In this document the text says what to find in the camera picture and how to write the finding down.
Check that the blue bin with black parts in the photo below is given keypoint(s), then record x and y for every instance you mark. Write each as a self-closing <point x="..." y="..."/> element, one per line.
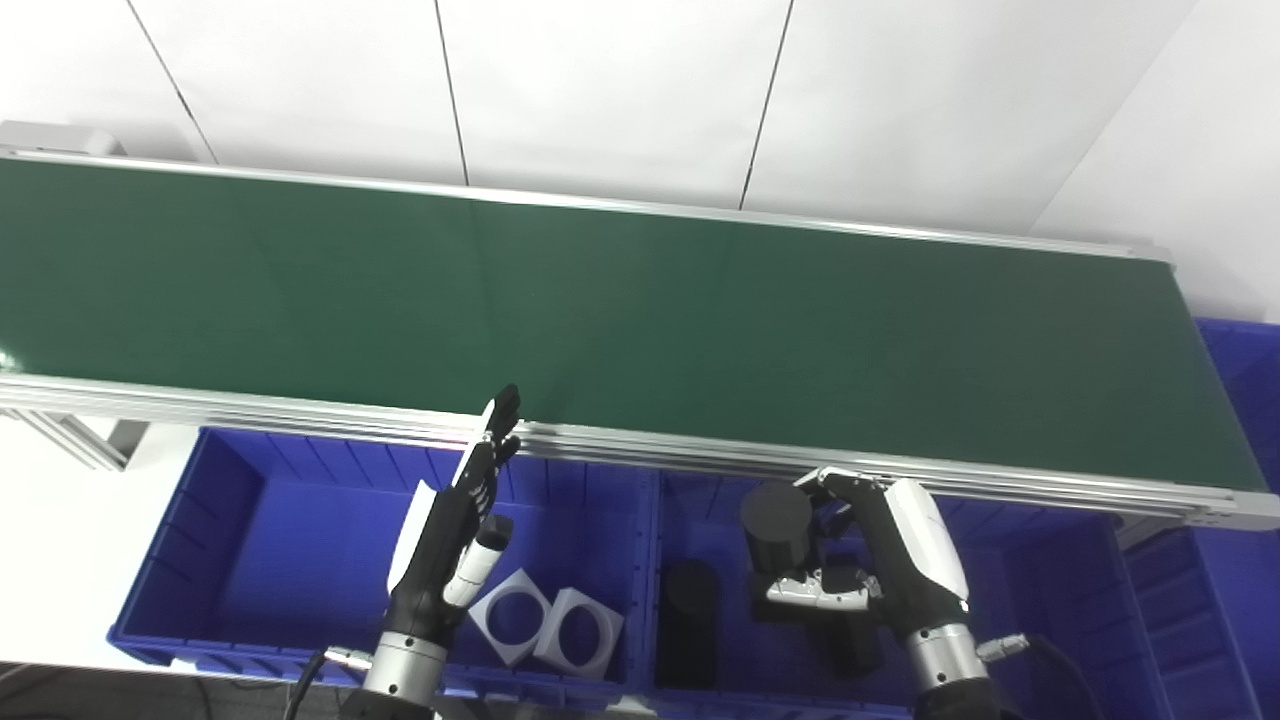
<point x="1040" y="600"/>

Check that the grey conveyor end housing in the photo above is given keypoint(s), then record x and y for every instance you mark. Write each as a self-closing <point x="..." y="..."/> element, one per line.
<point x="60" y="138"/>

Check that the green conveyor belt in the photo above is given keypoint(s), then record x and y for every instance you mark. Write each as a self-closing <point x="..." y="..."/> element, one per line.
<point x="620" y="310"/>
<point x="300" y="408"/>

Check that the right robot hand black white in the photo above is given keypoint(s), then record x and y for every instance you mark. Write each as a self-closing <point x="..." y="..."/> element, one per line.
<point x="920" y="560"/>

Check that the empty blue bin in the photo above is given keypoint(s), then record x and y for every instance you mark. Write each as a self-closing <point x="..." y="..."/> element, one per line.
<point x="1230" y="620"/>

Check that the aluminium conveyor leg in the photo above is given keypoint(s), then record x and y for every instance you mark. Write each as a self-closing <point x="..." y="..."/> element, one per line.
<point x="70" y="440"/>

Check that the black cylinder block part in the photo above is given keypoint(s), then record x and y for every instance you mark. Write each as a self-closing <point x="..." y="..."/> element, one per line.
<point x="858" y="645"/>
<point x="688" y="630"/>
<point x="778" y="525"/>

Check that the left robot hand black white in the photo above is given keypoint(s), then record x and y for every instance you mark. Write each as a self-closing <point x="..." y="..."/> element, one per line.
<point x="435" y="560"/>

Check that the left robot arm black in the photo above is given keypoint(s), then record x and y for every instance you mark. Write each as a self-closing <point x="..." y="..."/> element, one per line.
<point x="400" y="670"/>

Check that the blue bin with white parts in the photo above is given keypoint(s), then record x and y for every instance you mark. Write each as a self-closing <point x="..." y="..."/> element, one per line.
<point x="280" y="540"/>

